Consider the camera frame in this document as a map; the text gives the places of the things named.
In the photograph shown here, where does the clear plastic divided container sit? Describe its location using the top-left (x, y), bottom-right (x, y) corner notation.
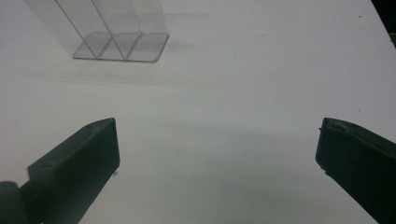
top-left (23, 0), bottom-right (171, 63)

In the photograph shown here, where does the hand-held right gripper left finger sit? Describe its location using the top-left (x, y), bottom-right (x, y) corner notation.
top-left (19, 117), bottom-right (121, 224)

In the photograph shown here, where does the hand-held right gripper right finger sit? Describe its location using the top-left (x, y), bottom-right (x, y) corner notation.
top-left (315, 117), bottom-right (396, 224)

